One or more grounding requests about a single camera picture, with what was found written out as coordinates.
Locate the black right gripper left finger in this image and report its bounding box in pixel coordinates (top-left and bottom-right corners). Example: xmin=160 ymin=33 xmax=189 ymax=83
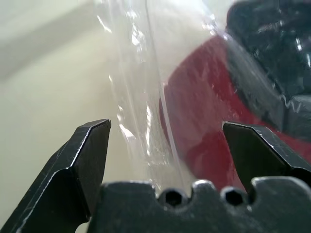
xmin=0 ymin=118 xmax=112 ymax=233

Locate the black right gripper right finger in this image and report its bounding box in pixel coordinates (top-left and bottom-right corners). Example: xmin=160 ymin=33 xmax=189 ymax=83
xmin=222 ymin=121 xmax=311 ymax=195

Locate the red and black cap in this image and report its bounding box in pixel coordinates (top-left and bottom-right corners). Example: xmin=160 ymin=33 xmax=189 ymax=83
xmin=159 ymin=0 xmax=311 ymax=192

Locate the clear plastic bag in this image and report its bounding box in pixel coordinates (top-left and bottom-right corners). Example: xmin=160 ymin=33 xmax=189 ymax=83
xmin=93 ymin=0 xmax=311 ymax=195

